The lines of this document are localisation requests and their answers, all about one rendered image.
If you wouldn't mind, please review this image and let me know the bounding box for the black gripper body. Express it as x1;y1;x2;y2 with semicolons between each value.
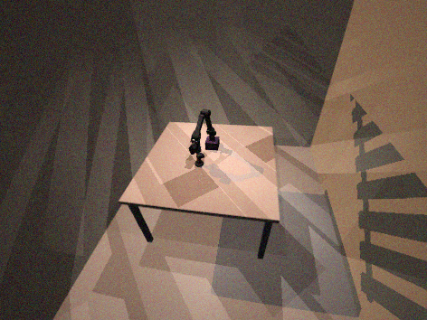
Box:
196;146;204;159

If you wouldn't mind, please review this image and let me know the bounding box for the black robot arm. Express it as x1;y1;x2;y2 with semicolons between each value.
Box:
189;109;216;155

